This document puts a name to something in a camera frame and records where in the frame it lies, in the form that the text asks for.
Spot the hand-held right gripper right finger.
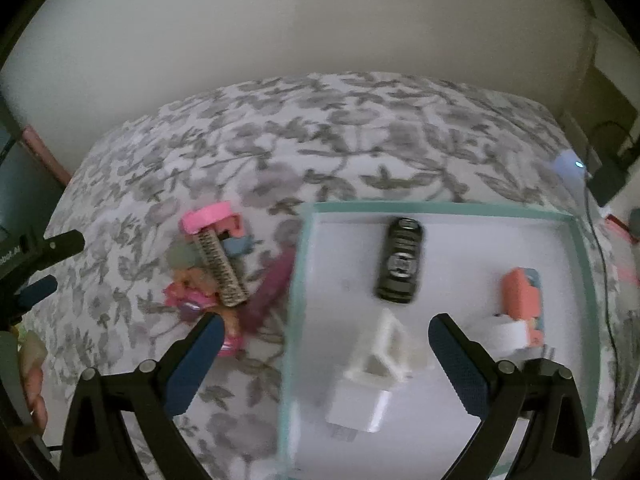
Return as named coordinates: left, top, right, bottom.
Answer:
left=428, top=312, right=593, bottom=480

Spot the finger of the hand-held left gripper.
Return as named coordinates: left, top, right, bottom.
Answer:
left=4, top=274, right=59, bottom=322
left=21, top=230, right=86, bottom=272

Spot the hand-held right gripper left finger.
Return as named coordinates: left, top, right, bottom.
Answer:
left=60, top=312, right=226, bottom=480

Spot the white curved plastic piece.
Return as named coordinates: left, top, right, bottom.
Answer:
left=480, top=317, right=531, bottom=361

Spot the pink doll figure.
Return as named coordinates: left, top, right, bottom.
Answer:
left=162, top=245, right=246, bottom=358

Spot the white triangular plastic holder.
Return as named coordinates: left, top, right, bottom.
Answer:
left=345, top=309, right=416, bottom=386

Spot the teal shallow box tray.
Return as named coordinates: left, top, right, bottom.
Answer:
left=277, top=201, right=601, bottom=480

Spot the black white patterned tube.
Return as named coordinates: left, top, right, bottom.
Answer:
left=196, top=230, right=249, bottom=308

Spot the white charger adapter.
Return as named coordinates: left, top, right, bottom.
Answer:
left=325, top=372, right=393, bottom=441

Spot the purple bar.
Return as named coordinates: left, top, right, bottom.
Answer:
left=240, top=250, right=297, bottom=333

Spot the black toy car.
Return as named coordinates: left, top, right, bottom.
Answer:
left=376, top=217, right=425, bottom=305

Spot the pink toy with black roller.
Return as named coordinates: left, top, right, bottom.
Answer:
left=181, top=201, right=248, bottom=256

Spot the person's left hand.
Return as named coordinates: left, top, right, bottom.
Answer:
left=17, top=330, right=51, bottom=433

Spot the dark cabinet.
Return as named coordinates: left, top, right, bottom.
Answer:
left=0, top=95, right=66, bottom=241

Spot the pink board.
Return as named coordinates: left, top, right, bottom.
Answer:
left=22, top=125, right=73, bottom=186

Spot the white device with blue light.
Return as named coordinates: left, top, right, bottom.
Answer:
left=552, top=150, right=588, bottom=178

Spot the black power adapter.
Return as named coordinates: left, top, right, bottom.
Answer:
left=587, top=157, right=628, bottom=206

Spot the grey floral bedsheet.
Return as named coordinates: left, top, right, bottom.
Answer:
left=42, top=72, right=631, bottom=480

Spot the beige shelf unit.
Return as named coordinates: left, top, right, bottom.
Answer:
left=555, top=25, right=640, bottom=161

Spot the black cable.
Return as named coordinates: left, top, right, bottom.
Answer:
left=582, top=175, right=622, bottom=361

